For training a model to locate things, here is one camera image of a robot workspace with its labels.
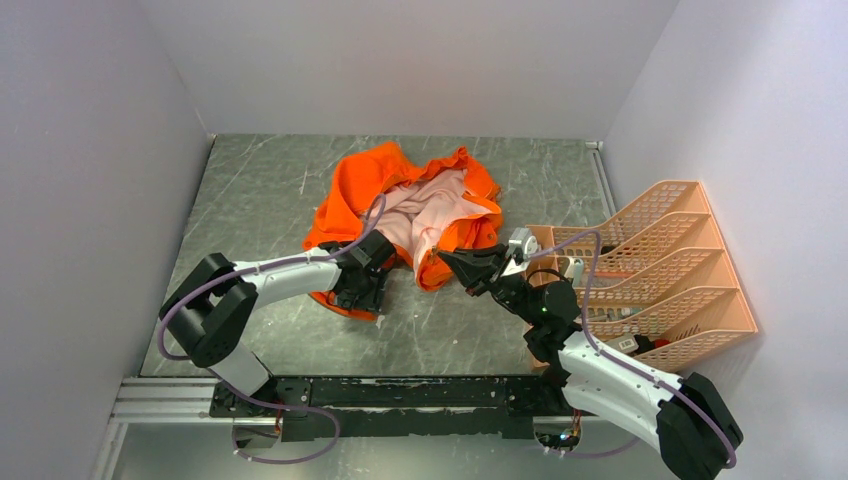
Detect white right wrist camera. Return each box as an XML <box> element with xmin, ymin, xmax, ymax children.
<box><xmin>507</xmin><ymin>227</ymin><xmax>539</xmax><ymax>264</ymax></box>

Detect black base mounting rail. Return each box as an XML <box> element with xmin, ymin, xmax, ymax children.
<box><xmin>209</xmin><ymin>374</ymin><xmax>573</xmax><ymax>445</ymax></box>

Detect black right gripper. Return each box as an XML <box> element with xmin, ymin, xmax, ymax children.
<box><xmin>439</xmin><ymin>243</ymin><xmax>540</xmax><ymax>325</ymax></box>

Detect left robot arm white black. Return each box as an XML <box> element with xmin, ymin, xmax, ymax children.
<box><xmin>157</xmin><ymin>230</ymin><xmax>396</xmax><ymax>416</ymax></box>

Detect aluminium frame rail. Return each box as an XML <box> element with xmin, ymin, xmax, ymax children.
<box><xmin>92</xmin><ymin>377</ymin><xmax>713</xmax><ymax>480</ymax></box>

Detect small items in organizer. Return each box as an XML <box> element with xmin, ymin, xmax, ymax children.
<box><xmin>559</xmin><ymin>256</ymin><xmax>670</xmax><ymax>356</ymax></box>

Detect peach plastic file organizer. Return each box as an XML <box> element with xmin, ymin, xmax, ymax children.
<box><xmin>527</xmin><ymin>180</ymin><xmax>759</xmax><ymax>372</ymax></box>

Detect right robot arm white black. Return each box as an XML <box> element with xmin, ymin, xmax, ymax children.
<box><xmin>438</xmin><ymin>244</ymin><xmax>744</xmax><ymax>479</ymax></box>

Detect orange jacket with pink lining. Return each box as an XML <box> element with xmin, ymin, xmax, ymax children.
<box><xmin>302</xmin><ymin>142</ymin><xmax>503</xmax><ymax>292</ymax></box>

